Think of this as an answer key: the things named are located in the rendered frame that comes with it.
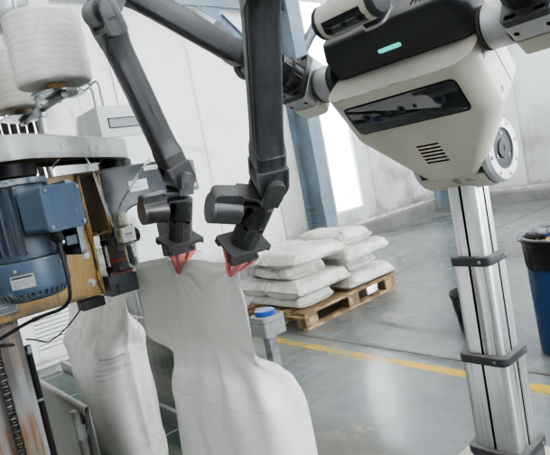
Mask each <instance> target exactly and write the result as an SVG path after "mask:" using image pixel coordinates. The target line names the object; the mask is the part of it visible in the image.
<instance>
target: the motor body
mask: <svg viewBox="0 0 550 455"><path fill-rule="evenodd" d="M46 182H48V180H47V177H46V176H31V177H23V178H17V179H11V180H5V181H0V302H2V303H4V304H19V303H25V302H32V301H36V300H40V299H43V298H46V297H49V296H52V295H54V294H57V293H60V292H62V291H64V290H65V289H66V288H67V287H68V286H67V282H66V277H65V273H64V269H63V265H62V261H61V256H60V254H59V251H58V248H57V247H56V246H55V243H53V242H52V241H51V234H50V233H48V232H45V233H39V234H32V235H27V234H26V233H25V232H24V228H23V222H22V218H21V214H20V210H19V207H18V203H17V199H16V196H17V194H18V193H20V192H24V191H28V190H34V189H37V188H38V187H39V186H44V185H49V184H46Z"/></svg>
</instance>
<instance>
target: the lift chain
mask: <svg viewBox="0 0 550 455"><path fill-rule="evenodd" d="M0 363H2V366H0V370H2V369H3V372H1V373H0V388H1V392H2V395H3V398H4V402H5V409H6V411H7V416H8V420H9V423H11V424H10V427H11V431H12V434H13V436H14V444H15V447H16V449H17V450H16V451H17V455H20V454H21V453H22V452H24V454H23V455H27V451H26V448H25V446H24V440H23V435H22V430H21V427H20V423H19V422H18V416H17V412H16V410H15V405H14V399H13V397H12V391H11V387H10V385H9V383H8V382H9V381H8V377H7V374H6V371H5V363H4V360H3V358H2V352H1V349H0ZM2 376H5V378H3V379H1V377H2ZM3 383H6V385H3ZM5 389H9V390H8V391H6V392H4V390H5ZM8 395H9V396H10V397H8V398H6V397H7V396H8ZM9 402H12V403H11V404H9V405H7V403H9ZM11 408H13V410H12V411H9V409H11ZM13 414H15V416H14V417H11V415H13ZM14 421H16V423H13V422H14ZM16 427H18V429H16V430H14V428H16ZM17 433H19V435H18V436H16V434H17ZM19 440H21V441H20V442H17V441H19ZM21 446H23V447H22V448H21V449H19V447H21Z"/></svg>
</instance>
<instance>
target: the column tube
mask: <svg viewBox="0 0 550 455"><path fill-rule="evenodd" d="M18 326H19V325H18V321H17V320H13V321H10V322H7V323H4V324H1V325H0V337H2V336H3V335H4V334H5V333H7V332H9V331H10V330H13V329H14V328H16V327H18ZM8 343H14V344H15V346H13V347H6V348H0V349H1V352H2V358H3V360H4V363H5V371H6V374H7V377H8V381H9V382H8V383H9V385H10V387H11V391H12V397H13V399H14V405H15V410H16V412H17V416H18V422H19V423H20V427H21V430H22V435H23V440H24V446H25V448H26V451H27V455H51V453H50V449H49V445H48V442H47V438H46V434H45V430H44V427H43V423H42V417H41V412H40V408H39V405H38V401H37V397H36V393H35V390H34V386H33V380H32V376H31V372H30V368H29V365H28V361H27V357H26V354H25V350H24V346H23V340H22V336H21V332H20V330H18V331H16V332H15V333H13V334H11V335H10V336H8V337H6V338H5V339H2V340H1V341H0V344H8ZM10 424H11V423H9V420H8V416H7V411H6V409H5V402H4V398H3V395H2V392H1V388H0V455H17V451H16V450H17V449H16V447H15V444H14V436H13V434H12V431H11V427H10Z"/></svg>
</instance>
